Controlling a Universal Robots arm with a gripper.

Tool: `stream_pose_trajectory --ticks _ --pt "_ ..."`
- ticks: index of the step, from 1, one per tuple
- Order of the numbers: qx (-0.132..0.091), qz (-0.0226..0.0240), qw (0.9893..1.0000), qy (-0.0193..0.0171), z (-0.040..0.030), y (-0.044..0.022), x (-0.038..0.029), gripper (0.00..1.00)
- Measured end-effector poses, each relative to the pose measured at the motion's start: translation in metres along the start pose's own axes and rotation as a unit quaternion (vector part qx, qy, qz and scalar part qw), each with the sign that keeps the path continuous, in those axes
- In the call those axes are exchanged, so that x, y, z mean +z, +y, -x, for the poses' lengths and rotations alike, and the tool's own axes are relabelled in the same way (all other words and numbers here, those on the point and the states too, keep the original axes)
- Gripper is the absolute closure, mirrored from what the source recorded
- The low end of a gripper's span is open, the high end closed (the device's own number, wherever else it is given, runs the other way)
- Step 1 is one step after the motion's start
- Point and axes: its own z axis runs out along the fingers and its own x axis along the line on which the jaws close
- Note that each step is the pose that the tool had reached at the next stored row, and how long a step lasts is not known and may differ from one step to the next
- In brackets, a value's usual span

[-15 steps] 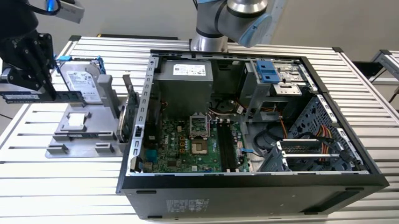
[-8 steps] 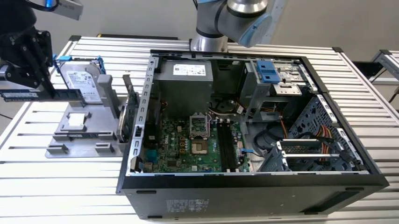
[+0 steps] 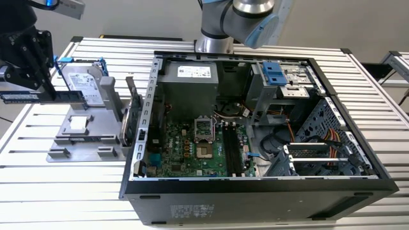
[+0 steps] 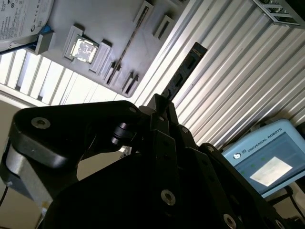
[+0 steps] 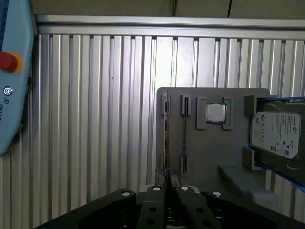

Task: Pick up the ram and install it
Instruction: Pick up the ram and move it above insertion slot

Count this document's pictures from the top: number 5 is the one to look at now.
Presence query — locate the pale blue teach pendant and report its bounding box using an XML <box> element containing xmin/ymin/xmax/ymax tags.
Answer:
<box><xmin>0</xmin><ymin>0</ymin><xmax>38</xmax><ymax>157</ymax></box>

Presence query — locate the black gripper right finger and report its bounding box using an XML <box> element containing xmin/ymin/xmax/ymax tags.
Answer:
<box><xmin>170</xmin><ymin>176</ymin><xmax>305</xmax><ymax>229</ymax></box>

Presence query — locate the grey parts rack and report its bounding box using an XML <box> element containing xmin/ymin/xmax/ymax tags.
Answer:
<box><xmin>155</xmin><ymin>87</ymin><xmax>282</xmax><ymax>215</ymax></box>

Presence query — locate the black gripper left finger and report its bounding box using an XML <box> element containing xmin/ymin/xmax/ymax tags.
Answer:
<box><xmin>33</xmin><ymin>169</ymin><xmax>167</xmax><ymax>229</ymax></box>

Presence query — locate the silver CPU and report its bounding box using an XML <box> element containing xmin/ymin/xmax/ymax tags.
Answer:
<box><xmin>205</xmin><ymin>103</ymin><xmax>227</xmax><ymax>124</ymax></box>

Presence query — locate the hard disk in blue carrier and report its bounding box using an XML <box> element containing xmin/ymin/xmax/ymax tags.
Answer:
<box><xmin>243</xmin><ymin>95</ymin><xmax>305</xmax><ymax>189</ymax></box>

